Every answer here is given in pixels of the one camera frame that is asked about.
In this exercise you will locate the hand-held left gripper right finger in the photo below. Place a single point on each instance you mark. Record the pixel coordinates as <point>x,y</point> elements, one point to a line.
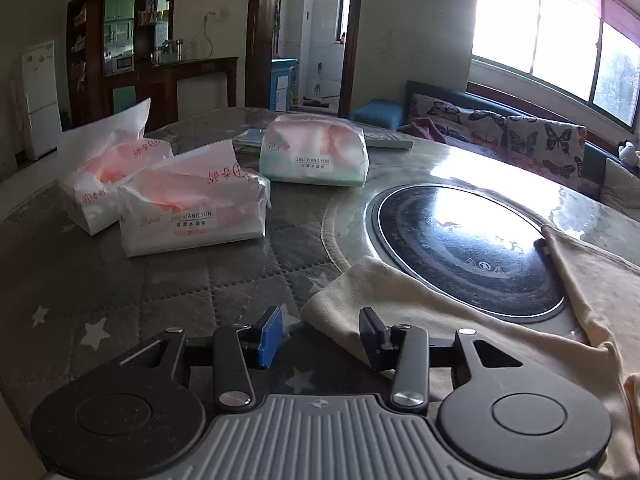
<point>372,335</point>

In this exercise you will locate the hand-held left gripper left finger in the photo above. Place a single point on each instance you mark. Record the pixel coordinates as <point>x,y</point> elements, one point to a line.
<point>270,335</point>

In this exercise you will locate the cream garment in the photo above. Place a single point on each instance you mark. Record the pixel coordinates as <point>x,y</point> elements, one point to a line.
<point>590,285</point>

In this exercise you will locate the round black induction cooktop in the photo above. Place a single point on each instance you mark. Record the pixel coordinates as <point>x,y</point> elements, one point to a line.
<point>460,245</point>

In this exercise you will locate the opened pink tissue pack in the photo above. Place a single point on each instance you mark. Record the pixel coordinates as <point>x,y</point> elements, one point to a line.
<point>100,180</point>
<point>190,210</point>

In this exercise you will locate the sealed tissue pack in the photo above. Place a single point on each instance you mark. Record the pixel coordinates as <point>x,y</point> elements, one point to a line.
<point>310,150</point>

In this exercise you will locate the white remote control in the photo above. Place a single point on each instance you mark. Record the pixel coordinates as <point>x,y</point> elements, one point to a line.
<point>390,141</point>

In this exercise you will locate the maroon cloth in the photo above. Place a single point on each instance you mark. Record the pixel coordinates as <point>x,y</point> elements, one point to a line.
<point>420,129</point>

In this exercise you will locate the blue sofa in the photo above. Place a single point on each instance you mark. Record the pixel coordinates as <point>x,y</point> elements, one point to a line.
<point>375,112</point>

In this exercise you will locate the mop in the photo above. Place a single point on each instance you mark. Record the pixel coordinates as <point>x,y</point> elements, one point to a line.
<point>316,95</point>

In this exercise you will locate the grey pillow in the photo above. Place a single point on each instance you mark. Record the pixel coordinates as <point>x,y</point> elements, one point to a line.
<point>622,190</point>

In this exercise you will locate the lidded jar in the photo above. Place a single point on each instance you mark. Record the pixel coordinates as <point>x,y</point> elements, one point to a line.
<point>178,47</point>
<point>160,55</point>

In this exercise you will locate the microwave oven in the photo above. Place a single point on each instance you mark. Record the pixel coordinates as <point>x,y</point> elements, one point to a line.
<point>124,63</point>

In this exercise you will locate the panda plush toy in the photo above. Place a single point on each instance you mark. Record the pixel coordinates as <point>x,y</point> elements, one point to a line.
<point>629,152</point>

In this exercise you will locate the white refrigerator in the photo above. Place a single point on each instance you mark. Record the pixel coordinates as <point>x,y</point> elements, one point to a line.
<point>40,100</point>

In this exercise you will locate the window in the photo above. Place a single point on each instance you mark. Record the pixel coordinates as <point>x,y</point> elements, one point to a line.
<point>510,15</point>

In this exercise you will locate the dark wooden shelf unit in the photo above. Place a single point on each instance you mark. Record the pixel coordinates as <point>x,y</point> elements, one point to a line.
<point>92,35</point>

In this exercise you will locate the dark wooden door frame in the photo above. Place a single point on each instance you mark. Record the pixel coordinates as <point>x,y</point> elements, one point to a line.
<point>257,35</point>

